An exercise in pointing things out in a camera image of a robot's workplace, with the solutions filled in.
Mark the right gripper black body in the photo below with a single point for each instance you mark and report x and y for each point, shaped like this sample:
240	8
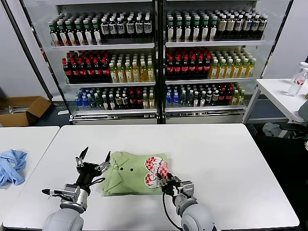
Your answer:
173	190

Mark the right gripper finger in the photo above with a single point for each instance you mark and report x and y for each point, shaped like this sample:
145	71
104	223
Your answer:
166	184
173	180

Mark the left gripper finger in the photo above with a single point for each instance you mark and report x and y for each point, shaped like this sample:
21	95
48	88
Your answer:
84	152
108	157

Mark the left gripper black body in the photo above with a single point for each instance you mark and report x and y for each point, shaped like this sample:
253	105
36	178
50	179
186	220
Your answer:
89	172

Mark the light green polo shirt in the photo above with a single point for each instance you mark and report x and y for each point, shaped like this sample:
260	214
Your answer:
130	183

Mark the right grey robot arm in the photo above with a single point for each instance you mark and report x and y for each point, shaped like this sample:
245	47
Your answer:
195	214

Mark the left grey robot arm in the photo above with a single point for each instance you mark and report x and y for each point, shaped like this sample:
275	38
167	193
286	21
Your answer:
65	219

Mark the white beverage display cabinet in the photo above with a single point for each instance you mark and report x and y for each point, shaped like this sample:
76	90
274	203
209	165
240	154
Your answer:
204	119
107	120

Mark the white metal shelf board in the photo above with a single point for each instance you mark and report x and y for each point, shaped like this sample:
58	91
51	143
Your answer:
213	43
209	81
102	46
114	112
204	109
109	83

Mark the small white floor object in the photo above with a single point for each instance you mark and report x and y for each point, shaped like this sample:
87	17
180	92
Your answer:
62	112

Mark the blue water bottle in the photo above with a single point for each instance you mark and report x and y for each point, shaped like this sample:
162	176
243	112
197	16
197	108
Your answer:
175	99
84	101
77	102
169	99

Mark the green tinted water bottle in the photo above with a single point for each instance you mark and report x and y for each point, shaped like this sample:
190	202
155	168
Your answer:
97	101
183	99
189	99
91	101

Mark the dark bottle white label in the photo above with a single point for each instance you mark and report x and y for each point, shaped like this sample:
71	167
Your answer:
111	101
202	98
196	99
105	101

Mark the dark bottle tan label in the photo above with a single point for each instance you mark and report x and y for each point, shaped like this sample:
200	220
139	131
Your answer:
118	101
215	97
124	101
209	97

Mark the yellow juice bottle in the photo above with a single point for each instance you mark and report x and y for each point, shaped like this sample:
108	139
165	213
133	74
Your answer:
243	69
150	101
150	73
112	74
234	97
236	69
221	70
228	70
145	101
127	74
119	74
142	73
135	74
250	69
213	70
241	97

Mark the open cardboard box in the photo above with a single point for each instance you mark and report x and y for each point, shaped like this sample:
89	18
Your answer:
35	106

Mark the crumpled light blue cloth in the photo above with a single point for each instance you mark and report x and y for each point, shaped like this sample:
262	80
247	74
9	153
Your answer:
12	166

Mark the grey green crumpled cloth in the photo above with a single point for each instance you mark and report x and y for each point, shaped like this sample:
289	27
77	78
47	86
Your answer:
271	129

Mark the green cap dark tea bottle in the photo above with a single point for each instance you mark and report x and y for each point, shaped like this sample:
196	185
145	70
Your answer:
80	34
196	31
63	35
205	30
170	31
54	36
88	34
188	31
213	30
97	34
179	31
71	35

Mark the black slanted pole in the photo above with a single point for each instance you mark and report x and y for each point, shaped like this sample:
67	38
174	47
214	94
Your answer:
26	48

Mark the white cap navy label bottle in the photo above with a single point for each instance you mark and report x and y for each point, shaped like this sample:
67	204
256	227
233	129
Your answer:
130	27
112	28
138	27
104	28
120	28
147	27

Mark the black office chair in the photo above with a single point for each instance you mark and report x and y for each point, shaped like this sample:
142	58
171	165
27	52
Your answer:
292	128

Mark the seated person grey shirt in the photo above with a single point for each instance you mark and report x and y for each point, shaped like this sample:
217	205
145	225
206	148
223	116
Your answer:
304	110

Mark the clear water bottle red label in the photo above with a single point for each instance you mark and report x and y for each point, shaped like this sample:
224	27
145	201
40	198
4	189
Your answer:
295	86

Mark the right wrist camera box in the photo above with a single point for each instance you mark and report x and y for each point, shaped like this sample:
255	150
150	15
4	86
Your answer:
187	188

